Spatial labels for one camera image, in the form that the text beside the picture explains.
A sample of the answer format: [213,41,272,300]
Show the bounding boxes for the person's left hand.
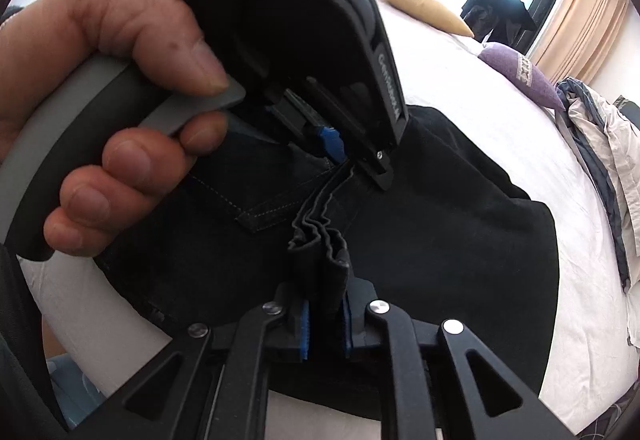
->
[0,0,231,257]

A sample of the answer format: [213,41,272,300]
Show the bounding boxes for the purple pillow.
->
[477,42,567,111]

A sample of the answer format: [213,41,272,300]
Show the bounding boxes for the beige and grey duvet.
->
[555,77,640,293]

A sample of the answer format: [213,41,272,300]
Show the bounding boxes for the white bed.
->
[20,0,640,436]

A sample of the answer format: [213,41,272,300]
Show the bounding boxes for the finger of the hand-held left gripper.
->
[350,142,401,192]
[267,90,346,163]

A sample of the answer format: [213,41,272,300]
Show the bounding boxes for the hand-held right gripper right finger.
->
[342,277,576,440]

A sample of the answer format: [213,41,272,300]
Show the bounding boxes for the yellow pillow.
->
[380,0,475,38]

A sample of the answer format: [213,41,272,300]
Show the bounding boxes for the beige curtain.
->
[530,0,631,83]

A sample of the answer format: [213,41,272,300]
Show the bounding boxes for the dark hanging garment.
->
[460,0,538,56]

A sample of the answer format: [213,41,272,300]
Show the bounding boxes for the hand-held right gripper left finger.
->
[102,282,313,440]

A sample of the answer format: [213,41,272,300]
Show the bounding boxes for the black pants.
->
[95,105,558,416]

